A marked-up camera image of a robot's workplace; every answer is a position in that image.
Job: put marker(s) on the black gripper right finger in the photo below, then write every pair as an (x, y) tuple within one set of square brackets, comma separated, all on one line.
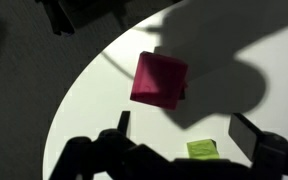
[(245, 133)]

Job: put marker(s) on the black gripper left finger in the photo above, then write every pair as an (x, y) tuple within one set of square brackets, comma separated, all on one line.
[(124, 123)]

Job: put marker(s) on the pink toy block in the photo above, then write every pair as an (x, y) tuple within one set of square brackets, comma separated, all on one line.
[(159, 80)]

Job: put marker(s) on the yellow-green toy block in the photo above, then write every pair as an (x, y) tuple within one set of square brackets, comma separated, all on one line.
[(202, 150)]

